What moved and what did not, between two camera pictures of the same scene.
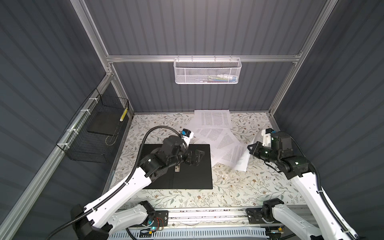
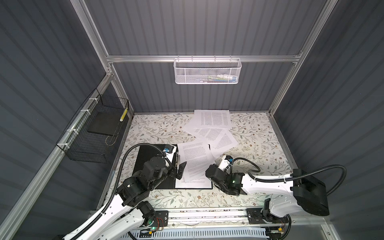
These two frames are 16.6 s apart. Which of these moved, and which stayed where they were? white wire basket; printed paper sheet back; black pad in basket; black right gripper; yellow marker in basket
Moved: black right gripper
Stayed: yellow marker in basket; printed paper sheet back; white wire basket; black pad in basket
